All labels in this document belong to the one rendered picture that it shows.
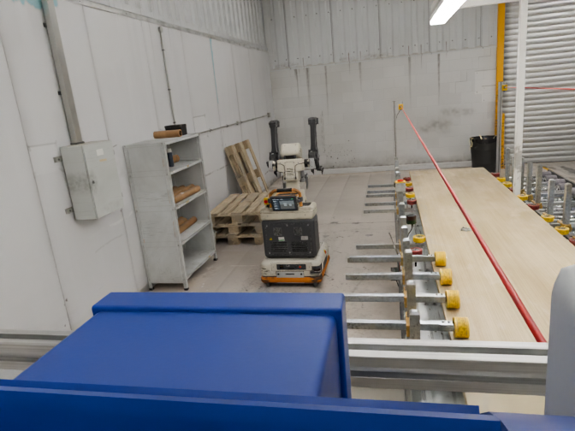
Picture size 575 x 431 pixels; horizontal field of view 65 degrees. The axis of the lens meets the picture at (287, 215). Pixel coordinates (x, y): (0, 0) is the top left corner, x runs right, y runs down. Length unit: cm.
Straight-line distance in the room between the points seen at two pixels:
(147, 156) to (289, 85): 640
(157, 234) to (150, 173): 64
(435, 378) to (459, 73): 1031
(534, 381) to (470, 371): 3
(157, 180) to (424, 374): 449
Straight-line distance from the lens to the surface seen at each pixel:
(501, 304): 227
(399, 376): 27
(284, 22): 1078
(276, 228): 454
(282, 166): 474
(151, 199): 478
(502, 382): 27
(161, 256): 493
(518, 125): 420
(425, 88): 1046
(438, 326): 194
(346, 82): 1047
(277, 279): 464
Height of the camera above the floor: 189
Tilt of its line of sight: 15 degrees down
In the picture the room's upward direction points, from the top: 6 degrees counter-clockwise
